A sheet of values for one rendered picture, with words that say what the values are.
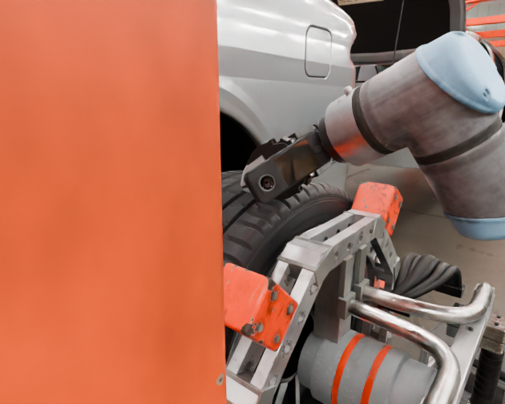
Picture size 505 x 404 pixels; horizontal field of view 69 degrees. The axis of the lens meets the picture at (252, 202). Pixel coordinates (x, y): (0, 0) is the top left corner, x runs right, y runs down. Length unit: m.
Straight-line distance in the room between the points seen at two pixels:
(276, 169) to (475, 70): 0.23
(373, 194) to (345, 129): 0.35
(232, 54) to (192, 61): 0.79
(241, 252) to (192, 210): 0.34
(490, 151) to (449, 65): 0.10
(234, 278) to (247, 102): 0.64
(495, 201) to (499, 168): 0.03
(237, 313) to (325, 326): 0.29
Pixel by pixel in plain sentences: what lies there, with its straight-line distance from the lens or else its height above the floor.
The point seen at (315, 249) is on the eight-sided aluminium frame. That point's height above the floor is 1.12.
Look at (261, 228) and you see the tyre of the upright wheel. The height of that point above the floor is 1.14.
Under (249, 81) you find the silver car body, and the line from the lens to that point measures 1.02.
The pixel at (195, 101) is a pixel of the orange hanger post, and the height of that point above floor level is 1.33.
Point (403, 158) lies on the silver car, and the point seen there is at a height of 0.85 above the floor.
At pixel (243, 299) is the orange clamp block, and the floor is 1.10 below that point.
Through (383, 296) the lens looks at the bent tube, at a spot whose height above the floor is 1.01.
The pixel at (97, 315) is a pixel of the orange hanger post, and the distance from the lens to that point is 0.17.
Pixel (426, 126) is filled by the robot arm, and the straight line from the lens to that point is 0.41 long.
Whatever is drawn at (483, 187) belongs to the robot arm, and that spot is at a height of 1.24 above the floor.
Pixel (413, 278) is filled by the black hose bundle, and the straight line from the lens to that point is 0.73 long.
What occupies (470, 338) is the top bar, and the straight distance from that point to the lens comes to 0.68.
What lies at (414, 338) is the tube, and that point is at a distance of 0.60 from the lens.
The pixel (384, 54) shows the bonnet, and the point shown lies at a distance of 4.25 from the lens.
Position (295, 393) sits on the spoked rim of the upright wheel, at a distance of 0.88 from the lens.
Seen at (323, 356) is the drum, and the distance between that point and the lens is 0.70.
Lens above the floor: 1.33
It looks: 16 degrees down
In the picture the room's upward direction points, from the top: straight up
